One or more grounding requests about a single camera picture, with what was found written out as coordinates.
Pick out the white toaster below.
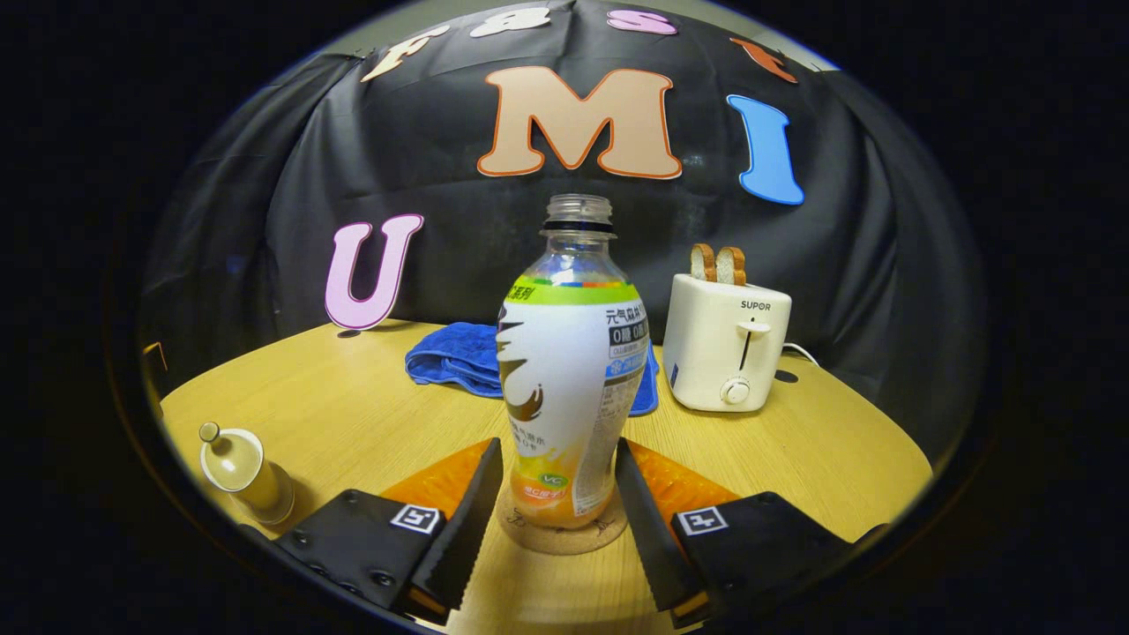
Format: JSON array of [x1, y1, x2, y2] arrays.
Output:
[[662, 273, 793, 414]]

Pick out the cream ceramic teacup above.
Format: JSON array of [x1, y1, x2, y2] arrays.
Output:
[[231, 459, 296, 527]]

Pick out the black backdrop cloth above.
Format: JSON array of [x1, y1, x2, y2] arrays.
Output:
[[141, 0, 984, 459]]

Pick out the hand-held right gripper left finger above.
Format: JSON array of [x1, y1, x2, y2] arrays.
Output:
[[273, 437, 504, 623]]

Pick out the cream teacup lid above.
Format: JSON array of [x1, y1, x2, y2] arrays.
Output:
[[198, 422, 265, 493]]

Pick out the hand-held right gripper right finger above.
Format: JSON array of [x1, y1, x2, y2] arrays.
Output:
[[615, 437, 887, 629]]

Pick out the round cork coaster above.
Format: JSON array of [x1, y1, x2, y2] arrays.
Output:
[[497, 492, 629, 557]]

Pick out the clear labelled water bottle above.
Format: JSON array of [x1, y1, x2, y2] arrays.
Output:
[[497, 194, 651, 530]]

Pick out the blue towel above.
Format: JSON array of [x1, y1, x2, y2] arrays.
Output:
[[405, 322, 660, 417]]

